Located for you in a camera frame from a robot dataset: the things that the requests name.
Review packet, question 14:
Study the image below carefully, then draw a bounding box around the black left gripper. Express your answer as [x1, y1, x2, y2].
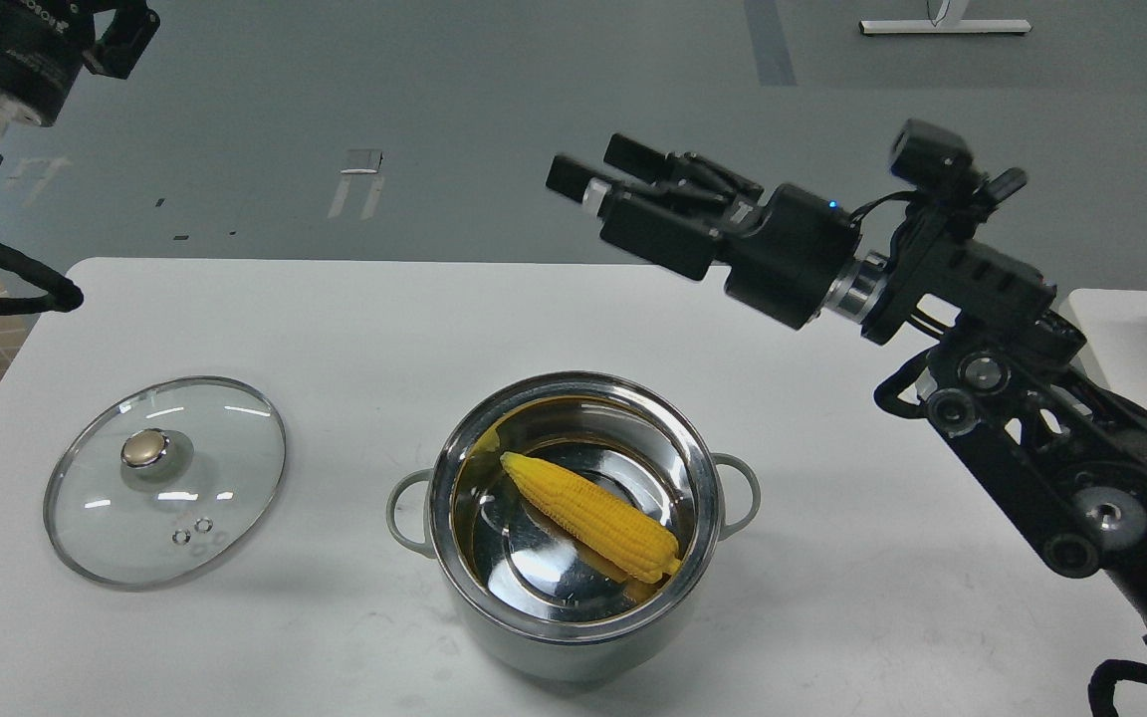
[0, 1, 162, 128]

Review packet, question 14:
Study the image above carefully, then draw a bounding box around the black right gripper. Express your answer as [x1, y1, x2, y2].
[546, 134, 859, 330]

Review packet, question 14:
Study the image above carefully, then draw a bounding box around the yellow corn cob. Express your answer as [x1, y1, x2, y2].
[500, 452, 682, 585]

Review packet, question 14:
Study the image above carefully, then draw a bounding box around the glass pot lid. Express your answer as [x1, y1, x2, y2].
[42, 375, 288, 591]

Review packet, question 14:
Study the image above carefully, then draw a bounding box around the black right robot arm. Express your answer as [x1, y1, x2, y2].
[546, 119, 1147, 716]

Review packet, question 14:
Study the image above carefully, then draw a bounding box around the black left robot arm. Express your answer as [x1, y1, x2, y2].
[0, 1, 159, 317]

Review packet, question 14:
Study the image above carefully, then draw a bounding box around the stainless steel pot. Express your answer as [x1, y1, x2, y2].
[385, 371, 760, 681]

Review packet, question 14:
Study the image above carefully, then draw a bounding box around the white desk base background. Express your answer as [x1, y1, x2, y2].
[857, 1, 1032, 37]

